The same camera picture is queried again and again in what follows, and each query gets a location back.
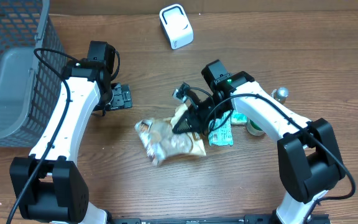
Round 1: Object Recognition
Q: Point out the Kleenex pocket tissue pack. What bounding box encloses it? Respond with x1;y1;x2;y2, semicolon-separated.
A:
231;110;247;125

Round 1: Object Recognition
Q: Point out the mint green wipes pack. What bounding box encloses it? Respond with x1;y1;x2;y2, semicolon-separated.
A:
208;111;234;146

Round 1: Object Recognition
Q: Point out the brown white snack bag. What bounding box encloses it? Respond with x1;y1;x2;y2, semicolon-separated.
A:
134;104;206;166

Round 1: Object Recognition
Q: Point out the green lid seasoning jar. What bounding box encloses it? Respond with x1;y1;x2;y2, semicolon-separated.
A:
246;119;265;136

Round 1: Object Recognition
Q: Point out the yellow dish soap bottle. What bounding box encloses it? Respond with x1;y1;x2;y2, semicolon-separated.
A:
271;87;289;105

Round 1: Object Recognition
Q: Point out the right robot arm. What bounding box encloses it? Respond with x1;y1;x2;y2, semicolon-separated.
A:
172;60;346;223

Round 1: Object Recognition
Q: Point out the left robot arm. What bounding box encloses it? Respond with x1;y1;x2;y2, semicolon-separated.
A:
7;41;132;223

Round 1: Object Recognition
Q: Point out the white barcode scanner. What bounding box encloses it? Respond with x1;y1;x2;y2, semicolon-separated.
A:
159;4;194;50

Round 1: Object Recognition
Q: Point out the grey plastic shopping basket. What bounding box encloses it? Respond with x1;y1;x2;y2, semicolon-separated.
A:
0;0;66;147

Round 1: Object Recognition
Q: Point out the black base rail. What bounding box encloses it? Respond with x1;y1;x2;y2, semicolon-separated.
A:
104;213;331;224

